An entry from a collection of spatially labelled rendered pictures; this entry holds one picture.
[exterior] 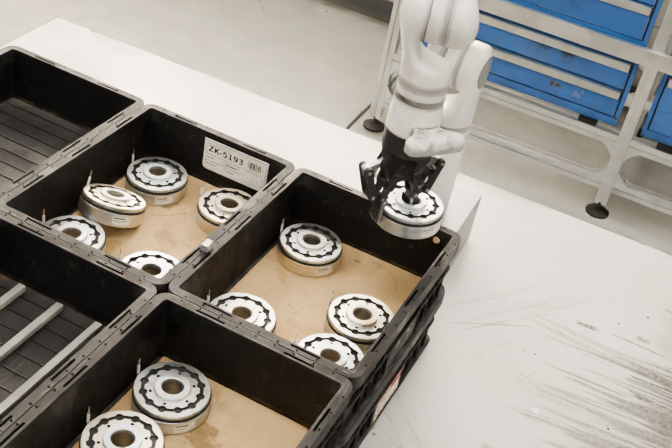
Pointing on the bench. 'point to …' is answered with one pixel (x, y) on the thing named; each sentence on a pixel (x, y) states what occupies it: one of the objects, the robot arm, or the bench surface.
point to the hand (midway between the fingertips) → (391, 208)
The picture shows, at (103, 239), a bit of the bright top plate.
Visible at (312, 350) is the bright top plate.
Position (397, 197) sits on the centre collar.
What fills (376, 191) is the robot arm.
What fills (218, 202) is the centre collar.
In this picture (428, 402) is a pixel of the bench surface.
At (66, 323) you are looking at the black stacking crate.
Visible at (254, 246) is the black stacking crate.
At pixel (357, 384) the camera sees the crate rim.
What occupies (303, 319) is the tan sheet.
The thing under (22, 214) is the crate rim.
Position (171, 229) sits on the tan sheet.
